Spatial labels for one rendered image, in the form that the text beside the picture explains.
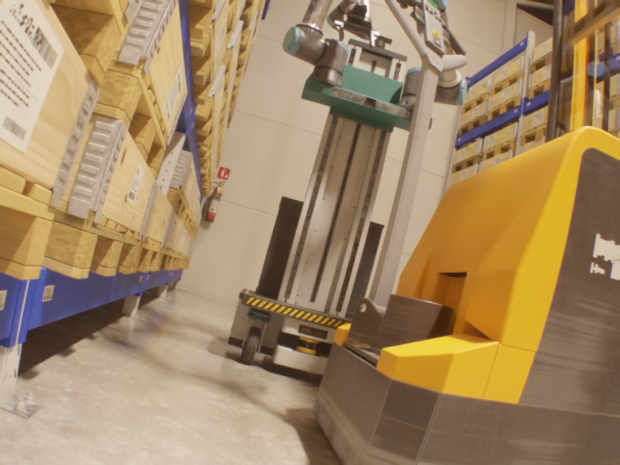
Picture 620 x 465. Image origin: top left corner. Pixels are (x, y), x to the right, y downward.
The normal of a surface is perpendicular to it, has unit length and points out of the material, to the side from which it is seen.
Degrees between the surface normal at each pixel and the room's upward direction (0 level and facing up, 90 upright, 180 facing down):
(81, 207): 90
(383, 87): 90
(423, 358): 90
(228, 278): 90
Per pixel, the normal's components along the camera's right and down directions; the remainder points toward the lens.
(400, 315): -0.62, -0.26
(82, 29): 0.17, -0.07
